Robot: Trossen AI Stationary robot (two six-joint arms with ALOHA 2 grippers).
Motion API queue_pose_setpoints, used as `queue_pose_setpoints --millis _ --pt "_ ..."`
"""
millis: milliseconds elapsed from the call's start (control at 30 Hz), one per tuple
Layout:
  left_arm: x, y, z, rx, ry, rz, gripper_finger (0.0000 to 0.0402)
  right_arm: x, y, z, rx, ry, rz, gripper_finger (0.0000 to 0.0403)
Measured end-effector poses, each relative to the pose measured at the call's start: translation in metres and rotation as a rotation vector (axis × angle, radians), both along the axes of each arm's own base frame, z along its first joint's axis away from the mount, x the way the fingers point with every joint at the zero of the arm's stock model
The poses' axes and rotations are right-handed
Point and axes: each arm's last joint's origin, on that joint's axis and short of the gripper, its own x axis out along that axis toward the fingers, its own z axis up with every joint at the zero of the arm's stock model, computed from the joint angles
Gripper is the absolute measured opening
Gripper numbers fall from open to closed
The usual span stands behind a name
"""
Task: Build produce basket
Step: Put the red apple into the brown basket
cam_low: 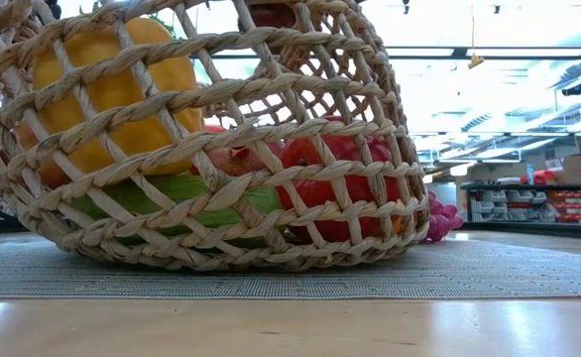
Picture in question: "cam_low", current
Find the large red apple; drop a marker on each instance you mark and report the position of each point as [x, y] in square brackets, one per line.
[320, 191]

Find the red apple with yellow patch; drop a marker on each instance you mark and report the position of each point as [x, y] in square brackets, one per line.
[231, 161]

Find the red-orange round fruit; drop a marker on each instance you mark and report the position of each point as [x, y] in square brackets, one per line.
[214, 130]

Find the woven wicker basket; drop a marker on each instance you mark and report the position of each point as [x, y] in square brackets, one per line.
[270, 84]

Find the dark red vegetable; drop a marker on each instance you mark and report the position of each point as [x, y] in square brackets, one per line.
[270, 15]

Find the yellow bell pepper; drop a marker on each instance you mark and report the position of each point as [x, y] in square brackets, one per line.
[132, 131]

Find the light green leafy vegetable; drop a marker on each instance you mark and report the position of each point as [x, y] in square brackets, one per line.
[263, 198]

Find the grey woven placemat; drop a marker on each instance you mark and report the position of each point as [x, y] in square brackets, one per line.
[270, 282]

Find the purple grape bunch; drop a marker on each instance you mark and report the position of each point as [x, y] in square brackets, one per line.
[441, 218]

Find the black overhead bar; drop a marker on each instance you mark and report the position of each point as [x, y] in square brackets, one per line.
[461, 52]

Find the yellow hanging tag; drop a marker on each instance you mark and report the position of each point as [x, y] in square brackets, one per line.
[475, 61]

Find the blue bottle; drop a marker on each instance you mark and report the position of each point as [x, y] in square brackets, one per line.
[530, 174]

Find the red object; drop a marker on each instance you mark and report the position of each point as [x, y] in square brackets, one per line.
[541, 177]

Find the black ceiling device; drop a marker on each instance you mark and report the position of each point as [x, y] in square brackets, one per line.
[573, 89]

